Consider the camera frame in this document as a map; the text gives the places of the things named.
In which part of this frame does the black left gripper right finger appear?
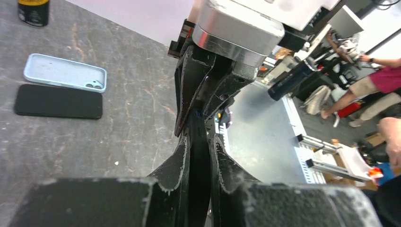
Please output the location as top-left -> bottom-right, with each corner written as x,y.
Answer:
209,136 -> 381,227

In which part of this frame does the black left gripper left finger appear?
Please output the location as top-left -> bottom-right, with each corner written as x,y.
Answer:
9,135 -> 189,227

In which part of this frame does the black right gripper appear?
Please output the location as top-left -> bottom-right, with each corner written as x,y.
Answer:
167,19 -> 258,137

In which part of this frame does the black smartphone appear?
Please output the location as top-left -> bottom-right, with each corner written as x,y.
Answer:
14,84 -> 103,120

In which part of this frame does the light blue phone case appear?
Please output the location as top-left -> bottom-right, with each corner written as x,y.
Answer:
23,53 -> 107,93

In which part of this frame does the black phone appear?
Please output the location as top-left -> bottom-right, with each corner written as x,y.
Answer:
187,100 -> 211,227

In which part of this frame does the person in pink shirt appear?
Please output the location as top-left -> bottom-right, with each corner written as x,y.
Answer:
321,54 -> 401,119

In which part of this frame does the black and yellow drink can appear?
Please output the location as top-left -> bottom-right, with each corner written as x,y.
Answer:
17,0 -> 50,27

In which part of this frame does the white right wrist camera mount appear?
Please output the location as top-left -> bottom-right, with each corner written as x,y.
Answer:
188,0 -> 343,67

